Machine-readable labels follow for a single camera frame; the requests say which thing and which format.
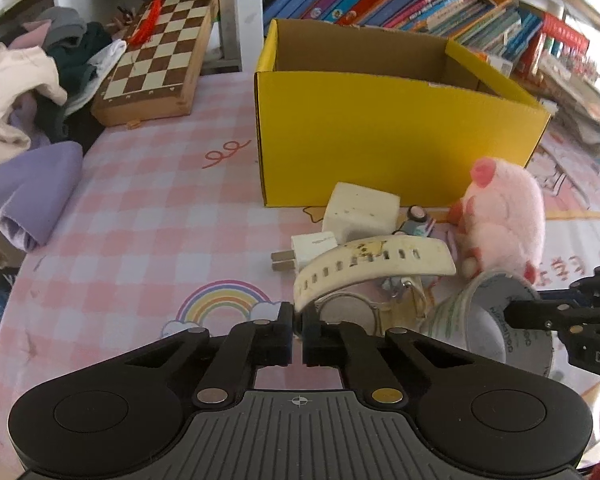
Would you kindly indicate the red tassel ornament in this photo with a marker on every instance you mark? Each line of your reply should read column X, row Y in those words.
column 145, row 25

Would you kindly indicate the red book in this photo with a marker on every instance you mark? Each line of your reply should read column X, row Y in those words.
column 555, row 35

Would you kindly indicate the white wristwatch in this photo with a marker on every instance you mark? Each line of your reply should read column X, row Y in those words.
column 380, row 260

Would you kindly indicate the white power adapter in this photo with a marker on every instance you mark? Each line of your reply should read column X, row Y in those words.
column 312, row 247

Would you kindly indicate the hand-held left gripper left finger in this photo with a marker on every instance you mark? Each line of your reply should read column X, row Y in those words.
column 285, row 332

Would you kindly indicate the grey toy car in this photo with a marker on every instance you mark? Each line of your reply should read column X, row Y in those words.
column 416, row 220

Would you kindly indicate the grey garment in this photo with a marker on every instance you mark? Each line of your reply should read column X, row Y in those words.
column 65, row 25

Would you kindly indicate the yellow cardboard box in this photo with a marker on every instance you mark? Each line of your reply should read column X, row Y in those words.
column 380, row 130

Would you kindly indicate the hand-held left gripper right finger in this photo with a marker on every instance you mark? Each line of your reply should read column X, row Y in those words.
column 311, row 334

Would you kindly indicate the stack of papers and booklets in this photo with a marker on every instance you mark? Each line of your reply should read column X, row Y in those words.
column 580, row 100

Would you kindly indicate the white foam block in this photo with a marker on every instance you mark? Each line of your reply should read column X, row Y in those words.
column 360, row 210

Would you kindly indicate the pink plush pig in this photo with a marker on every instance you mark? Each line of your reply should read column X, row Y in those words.
column 505, row 210

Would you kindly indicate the pink checked desktop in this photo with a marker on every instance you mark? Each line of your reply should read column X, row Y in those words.
column 155, row 220

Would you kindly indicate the white cloth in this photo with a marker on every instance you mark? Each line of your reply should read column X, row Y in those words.
column 100, row 67

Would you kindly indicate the wooden chess board box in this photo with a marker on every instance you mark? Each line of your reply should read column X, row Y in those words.
column 155, row 60

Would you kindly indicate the white shelf post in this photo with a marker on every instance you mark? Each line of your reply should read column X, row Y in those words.
column 247, row 10

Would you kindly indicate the beige garment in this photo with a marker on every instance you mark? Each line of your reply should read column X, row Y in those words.
column 15, row 90

